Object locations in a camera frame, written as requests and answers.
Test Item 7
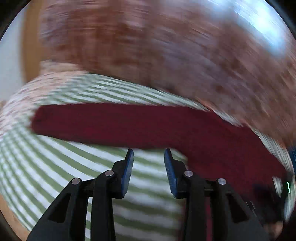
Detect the red floral knit sweater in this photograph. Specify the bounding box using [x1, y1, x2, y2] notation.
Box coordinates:
[31, 103, 287, 228]

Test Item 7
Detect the blue object behind bed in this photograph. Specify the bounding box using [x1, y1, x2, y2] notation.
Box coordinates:
[288, 146, 296, 173]

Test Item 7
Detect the brown floral curtain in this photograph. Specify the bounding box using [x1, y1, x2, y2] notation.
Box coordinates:
[40, 1, 295, 146]

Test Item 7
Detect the wooden door frame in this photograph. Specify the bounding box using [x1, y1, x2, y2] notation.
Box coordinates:
[21, 0, 45, 83]

